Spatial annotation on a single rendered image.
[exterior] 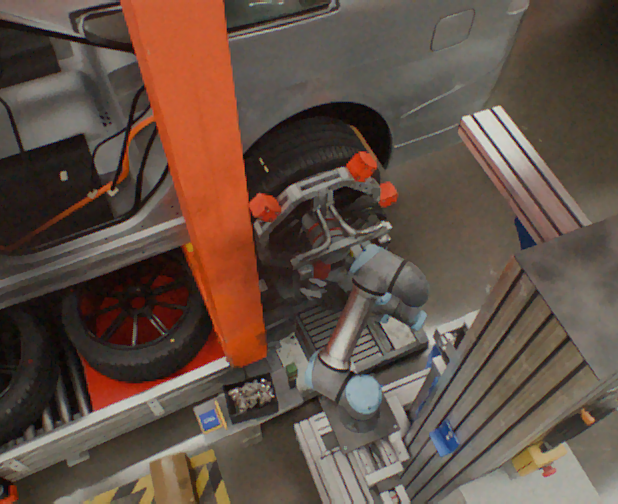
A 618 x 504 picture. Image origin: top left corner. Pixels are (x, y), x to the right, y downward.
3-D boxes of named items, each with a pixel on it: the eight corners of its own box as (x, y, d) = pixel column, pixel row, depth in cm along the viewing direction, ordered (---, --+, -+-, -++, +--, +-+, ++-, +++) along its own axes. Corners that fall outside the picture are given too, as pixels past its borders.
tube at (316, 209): (319, 209, 237) (319, 193, 228) (340, 247, 228) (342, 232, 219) (278, 225, 233) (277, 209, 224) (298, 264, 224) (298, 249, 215)
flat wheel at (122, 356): (163, 236, 313) (154, 210, 293) (243, 323, 288) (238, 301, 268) (50, 312, 290) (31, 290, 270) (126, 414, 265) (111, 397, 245)
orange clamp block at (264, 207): (275, 196, 229) (258, 191, 222) (283, 211, 226) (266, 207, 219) (263, 208, 232) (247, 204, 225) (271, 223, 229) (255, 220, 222)
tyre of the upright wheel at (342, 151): (361, 92, 241) (206, 148, 228) (389, 133, 230) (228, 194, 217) (353, 190, 298) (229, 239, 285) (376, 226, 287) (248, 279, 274)
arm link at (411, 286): (442, 272, 179) (429, 311, 225) (409, 256, 182) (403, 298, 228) (424, 306, 176) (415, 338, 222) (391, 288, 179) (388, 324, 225)
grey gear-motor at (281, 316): (267, 279, 322) (263, 245, 292) (299, 346, 303) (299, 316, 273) (235, 292, 318) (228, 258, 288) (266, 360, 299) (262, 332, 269)
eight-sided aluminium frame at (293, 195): (366, 229, 280) (379, 152, 234) (372, 239, 277) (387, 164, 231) (258, 271, 268) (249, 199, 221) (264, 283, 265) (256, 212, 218)
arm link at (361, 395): (368, 427, 199) (372, 416, 187) (333, 406, 203) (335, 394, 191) (385, 397, 204) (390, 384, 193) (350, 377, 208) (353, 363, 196)
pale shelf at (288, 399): (287, 368, 261) (287, 366, 259) (304, 403, 253) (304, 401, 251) (194, 409, 251) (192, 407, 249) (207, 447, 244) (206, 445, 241)
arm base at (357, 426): (387, 423, 210) (391, 415, 201) (348, 440, 207) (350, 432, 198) (369, 384, 217) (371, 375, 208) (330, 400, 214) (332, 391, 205)
